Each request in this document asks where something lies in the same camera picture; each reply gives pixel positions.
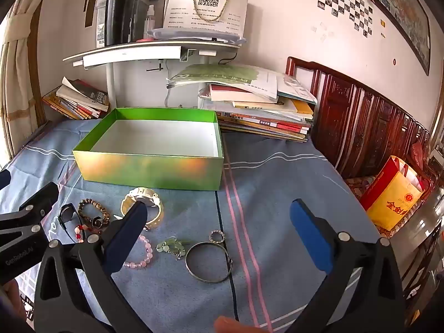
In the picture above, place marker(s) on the blue plastic folder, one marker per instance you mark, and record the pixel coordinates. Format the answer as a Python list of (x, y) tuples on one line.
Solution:
[(194, 34)]

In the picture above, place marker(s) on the person's left forearm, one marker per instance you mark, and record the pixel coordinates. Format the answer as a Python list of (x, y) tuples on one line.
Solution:
[(8, 295)]

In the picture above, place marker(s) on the dark grey tumbler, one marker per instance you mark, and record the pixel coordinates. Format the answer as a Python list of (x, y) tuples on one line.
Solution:
[(140, 17)]

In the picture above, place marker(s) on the large stack of books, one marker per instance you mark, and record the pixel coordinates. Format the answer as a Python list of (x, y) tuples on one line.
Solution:
[(256, 111)]

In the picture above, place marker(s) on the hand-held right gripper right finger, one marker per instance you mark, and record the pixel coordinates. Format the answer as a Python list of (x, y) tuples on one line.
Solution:
[(308, 236)]

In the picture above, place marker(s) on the black bangle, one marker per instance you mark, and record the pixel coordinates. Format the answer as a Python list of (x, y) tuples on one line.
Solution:
[(61, 212)]

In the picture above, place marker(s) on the red wooden bench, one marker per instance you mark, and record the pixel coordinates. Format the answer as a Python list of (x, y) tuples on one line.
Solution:
[(357, 121)]

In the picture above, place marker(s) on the silver bangle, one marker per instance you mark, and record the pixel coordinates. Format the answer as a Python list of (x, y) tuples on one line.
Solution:
[(189, 267)]

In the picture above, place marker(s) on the beige curtain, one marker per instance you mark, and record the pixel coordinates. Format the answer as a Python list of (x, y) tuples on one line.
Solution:
[(17, 76)]

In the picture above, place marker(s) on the green cardboard box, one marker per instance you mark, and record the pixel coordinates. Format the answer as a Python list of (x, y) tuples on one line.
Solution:
[(149, 170)]

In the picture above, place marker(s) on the small leaning pile of books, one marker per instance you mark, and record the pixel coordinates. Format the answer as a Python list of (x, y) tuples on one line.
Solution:
[(79, 100)]

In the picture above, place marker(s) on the white paper bag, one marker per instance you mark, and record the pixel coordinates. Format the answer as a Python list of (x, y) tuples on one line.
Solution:
[(208, 14)]

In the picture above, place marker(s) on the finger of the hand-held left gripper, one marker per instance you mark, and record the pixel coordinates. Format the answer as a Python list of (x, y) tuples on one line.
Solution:
[(38, 201), (4, 179)]

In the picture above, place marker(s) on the blue striped tablecloth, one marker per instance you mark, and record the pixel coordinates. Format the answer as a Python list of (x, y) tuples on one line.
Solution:
[(277, 187)]

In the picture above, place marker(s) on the framed wall painting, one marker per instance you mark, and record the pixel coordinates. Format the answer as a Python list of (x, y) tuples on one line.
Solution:
[(399, 10)]

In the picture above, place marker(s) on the black thermos cup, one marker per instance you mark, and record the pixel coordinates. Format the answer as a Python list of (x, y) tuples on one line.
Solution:
[(118, 17)]

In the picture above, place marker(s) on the small clear spray bottle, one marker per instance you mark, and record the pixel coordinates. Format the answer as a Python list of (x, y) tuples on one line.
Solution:
[(150, 20)]

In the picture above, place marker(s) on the gold wrist watch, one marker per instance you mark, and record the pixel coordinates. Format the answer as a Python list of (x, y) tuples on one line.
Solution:
[(158, 208)]

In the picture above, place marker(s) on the white desk shelf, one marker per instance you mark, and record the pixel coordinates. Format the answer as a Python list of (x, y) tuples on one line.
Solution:
[(138, 50)]

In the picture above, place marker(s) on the person's right hand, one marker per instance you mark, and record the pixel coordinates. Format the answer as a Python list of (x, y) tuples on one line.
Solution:
[(232, 326)]

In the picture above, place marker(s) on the red yellow gift bag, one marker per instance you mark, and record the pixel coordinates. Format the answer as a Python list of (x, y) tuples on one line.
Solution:
[(392, 201)]

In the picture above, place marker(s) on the wall photo collage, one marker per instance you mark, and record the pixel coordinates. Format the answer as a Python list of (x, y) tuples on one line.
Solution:
[(347, 3)]

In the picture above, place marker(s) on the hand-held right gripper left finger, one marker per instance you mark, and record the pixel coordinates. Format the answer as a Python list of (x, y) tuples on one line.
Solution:
[(125, 236)]

